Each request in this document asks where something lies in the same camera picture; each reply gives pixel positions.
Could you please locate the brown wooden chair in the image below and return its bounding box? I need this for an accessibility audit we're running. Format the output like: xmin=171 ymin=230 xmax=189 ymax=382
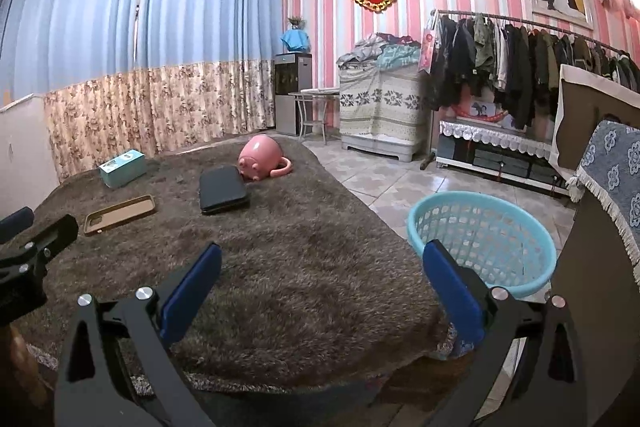
xmin=550 ymin=202 xmax=640 ymax=427

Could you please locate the pink printed box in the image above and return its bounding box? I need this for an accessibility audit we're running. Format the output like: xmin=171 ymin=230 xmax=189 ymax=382
xmin=452 ymin=99 xmax=516 ymax=128

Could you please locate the small metal table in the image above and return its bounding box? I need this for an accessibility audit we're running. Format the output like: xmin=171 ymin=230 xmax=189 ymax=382
xmin=288 ymin=89 xmax=341 ymax=145

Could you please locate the pink piggy bank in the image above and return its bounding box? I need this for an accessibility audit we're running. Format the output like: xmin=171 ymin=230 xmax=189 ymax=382
xmin=237 ymin=134 xmax=293 ymax=182

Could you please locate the grey water dispenser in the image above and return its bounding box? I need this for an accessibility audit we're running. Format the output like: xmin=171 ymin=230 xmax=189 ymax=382
xmin=273 ymin=52 xmax=313 ymax=138

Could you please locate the white cabinet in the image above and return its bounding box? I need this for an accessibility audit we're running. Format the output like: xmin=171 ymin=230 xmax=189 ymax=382
xmin=0 ymin=93 xmax=61 ymax=220

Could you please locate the grey plastic cabinet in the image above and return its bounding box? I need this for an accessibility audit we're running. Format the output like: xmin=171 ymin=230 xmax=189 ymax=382
xmin=342 ymin=132 xmax=426 ymax=162

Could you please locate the row of hanging clothes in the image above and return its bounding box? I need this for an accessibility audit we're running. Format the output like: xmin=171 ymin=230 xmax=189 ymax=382
xmin=430 ymin=13 xmax=640 ymax=130

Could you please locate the wooden table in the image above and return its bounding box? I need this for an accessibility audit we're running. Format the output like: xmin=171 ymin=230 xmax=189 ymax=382
xmin=367 ymin=357 xmax=451 ymax=408

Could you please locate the pile of clothes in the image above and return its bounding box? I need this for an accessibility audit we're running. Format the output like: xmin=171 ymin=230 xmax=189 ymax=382
xmin=336 ymin=32 xmax=422 ymax=70

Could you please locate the blue floral curtain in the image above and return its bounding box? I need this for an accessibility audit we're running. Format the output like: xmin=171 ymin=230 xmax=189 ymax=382
xmin=0 ymin=0 xmax=285 ymax=180

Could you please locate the wooden chair back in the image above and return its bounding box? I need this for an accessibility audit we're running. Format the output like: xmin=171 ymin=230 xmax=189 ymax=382
xmin=550 ymin=79 xmax=640 ymax=172

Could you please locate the person's left forearm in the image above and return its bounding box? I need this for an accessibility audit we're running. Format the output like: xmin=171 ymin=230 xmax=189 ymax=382
xmin=0 ymin=322 xmax=53 ymax=427

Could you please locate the black flat case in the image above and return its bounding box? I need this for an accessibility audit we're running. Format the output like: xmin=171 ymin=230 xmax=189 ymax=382
xmin=199 ymin=166 xmax=251 ymax=215

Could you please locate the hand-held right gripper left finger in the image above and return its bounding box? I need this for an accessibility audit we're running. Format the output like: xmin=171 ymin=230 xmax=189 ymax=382
xmin=54 ymin=243 xmax=223 ymax=427

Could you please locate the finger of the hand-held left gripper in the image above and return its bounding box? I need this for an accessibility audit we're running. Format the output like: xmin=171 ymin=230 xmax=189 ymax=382
xmin=10 ymin=214 xmax=79 ymax=269
xmin=0 ymin=207 xmax=35 ymax=244

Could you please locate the teal cardboard box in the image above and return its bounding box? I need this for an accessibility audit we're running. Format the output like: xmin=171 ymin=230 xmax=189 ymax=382
xmin=98 ymin=149 xmax=147 ymax=189

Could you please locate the pink gift bag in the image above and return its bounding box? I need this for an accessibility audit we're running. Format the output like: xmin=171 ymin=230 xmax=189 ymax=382
xmin=417 ymin=24 xmax=441 ymax=74

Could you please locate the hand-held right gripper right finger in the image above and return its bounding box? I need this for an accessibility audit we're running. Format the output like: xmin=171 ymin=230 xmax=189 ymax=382
xmin=422 ymin=239 xmax=588 ymax=427

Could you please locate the low television cabinet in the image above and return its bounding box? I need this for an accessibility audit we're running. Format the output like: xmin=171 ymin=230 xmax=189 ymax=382
xmin=435 ymin=119 xmax=571 ymax=198

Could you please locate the blue patterned fringed cloth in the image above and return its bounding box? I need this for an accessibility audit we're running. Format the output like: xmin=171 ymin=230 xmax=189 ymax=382
xmin=566 ymin=120 xmax=640 ymax=288

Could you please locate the brown shaggy rug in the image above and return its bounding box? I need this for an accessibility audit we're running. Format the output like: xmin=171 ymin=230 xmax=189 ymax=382
xmin=5 ymin=139 xmax=451 ymax=390

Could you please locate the tan phone case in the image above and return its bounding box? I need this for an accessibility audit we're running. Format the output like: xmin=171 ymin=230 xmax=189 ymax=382
xmin=83 ymin=194 xmax=157 ymax=237

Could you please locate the patterned cover cloth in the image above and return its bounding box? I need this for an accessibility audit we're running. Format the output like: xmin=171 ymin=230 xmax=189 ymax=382
xmin=338 ymin=67 xmax=426 ymax=138

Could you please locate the metal clothes rack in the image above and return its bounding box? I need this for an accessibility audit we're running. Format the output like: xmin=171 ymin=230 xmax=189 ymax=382
xmin=420 ymin=9 xmax=640 ymax=170

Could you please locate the light blue plastic basket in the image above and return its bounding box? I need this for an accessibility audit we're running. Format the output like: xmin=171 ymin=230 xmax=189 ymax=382
xmin=406 ymin=190 xmax=557 ymax=360

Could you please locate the white lace cloth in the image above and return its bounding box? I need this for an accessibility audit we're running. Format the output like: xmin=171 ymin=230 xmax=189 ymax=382
xmin=439 ymin=119 xmax=553 ymax=160

